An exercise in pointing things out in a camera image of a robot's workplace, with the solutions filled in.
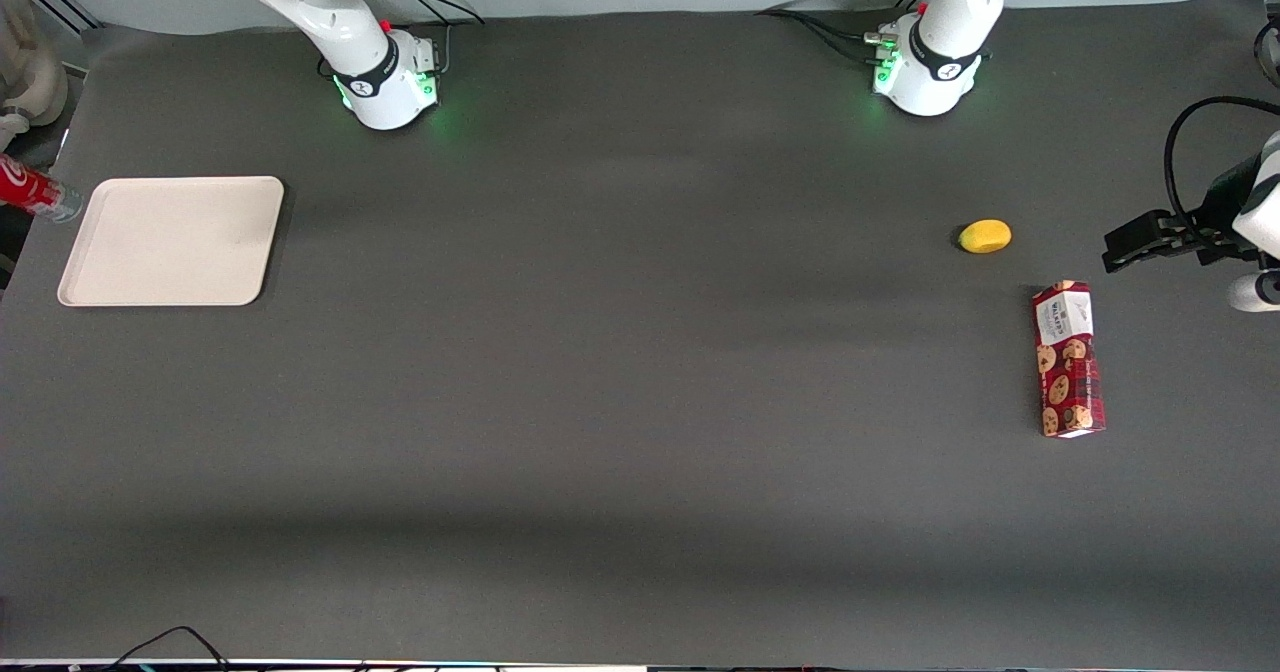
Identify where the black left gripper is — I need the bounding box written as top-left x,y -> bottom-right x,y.
1102,152 -> 1265,274

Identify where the red cookie box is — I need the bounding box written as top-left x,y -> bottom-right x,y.
1032,280 -> 1108,440

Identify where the yellow lemon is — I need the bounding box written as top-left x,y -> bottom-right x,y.
957,219 -> 1013,255

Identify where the beige plastic tray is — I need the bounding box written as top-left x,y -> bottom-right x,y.
57,176 -> 286,308

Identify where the black corner cable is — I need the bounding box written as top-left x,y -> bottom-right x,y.
1254,14 -> 1280,93

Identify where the black arm base cable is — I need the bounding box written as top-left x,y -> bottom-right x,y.
317,0 -> 487,81
755,0 -> 936,65

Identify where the black looped gripper cable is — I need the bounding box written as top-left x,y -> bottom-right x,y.
1163,96 -> 1280,238

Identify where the black right arm base cable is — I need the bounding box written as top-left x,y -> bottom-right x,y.
317,0 -> 487,81

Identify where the red coke bottle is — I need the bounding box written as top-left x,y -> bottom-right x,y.
0,152 -> 84,225

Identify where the black left arm base cable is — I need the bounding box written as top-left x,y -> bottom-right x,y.
755,0 -> 936,65

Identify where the black table edge cable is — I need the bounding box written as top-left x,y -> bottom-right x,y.
100,625 -> 233,672

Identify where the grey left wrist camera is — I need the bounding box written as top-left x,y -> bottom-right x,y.
1229,270 -> 1280,314

